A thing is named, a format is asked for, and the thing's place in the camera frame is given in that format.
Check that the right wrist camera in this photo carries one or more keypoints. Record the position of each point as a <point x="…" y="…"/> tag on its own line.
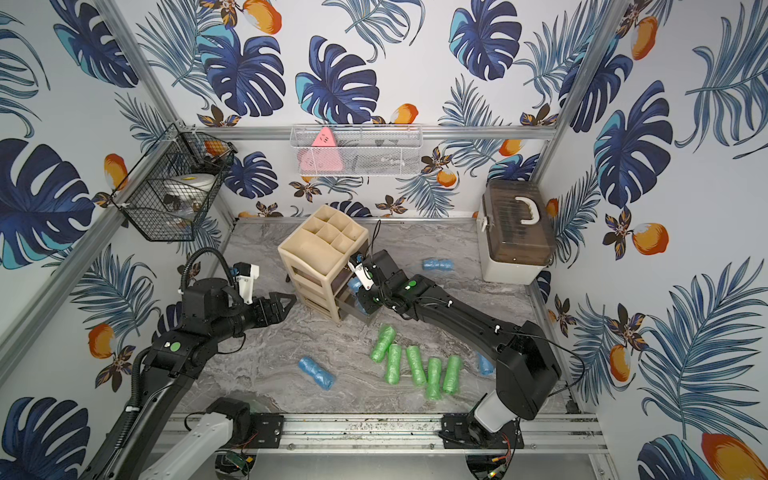
<point x="364" y="277"/>

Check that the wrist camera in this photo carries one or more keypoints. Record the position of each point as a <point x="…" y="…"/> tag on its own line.
<point x="245" y="275"/>
<point x="364" y="277"/>

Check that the brown lidded storage box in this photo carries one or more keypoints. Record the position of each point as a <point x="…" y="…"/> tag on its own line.
<point x="515" y="236"/>

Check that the pink triangle sponge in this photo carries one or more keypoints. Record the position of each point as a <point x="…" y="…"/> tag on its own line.
<point x="322" y="156"/>

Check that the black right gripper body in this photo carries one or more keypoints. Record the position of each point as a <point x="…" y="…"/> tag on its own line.
<point x="370" y="300"/>

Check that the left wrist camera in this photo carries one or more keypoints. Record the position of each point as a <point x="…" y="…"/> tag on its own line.
<point x="245" y="275"/>

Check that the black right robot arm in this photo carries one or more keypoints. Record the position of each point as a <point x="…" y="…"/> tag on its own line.
<point x="526" y="368"/>

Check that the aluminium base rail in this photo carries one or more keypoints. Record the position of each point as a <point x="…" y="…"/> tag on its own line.
<point x="414" y="434"/>

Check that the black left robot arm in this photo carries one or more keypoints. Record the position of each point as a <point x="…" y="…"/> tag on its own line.
<point x="212" y="312"/>

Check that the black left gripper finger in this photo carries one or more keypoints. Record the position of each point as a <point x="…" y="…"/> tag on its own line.
<point x="283" y="307"/>
<point x="282" y="297"/>

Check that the blue roll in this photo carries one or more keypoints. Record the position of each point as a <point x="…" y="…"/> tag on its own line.
<point x="354" y="284"/>
<point x="485" y="366"/>
<point x="435" y="264"/>
<point x="323" y="378"/>

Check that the black wire basket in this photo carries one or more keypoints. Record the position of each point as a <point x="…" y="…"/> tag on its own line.
<point x="141" y="196"/>

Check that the green roll leftmost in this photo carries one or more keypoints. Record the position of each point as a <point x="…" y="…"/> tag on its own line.
<point x="386" y="337"/>

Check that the white bowl in basket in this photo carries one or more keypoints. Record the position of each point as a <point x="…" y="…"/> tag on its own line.
<point x="191" y="187"/>

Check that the white wire shelf basket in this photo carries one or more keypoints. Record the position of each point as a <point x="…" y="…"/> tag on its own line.
<point x="368" y="150"/>

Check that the beige drawer organizer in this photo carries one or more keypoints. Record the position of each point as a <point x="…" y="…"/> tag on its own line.
<point x="316" y="258"/>

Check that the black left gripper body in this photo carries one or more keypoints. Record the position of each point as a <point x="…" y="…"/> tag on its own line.
<point x="257" y="309"/>

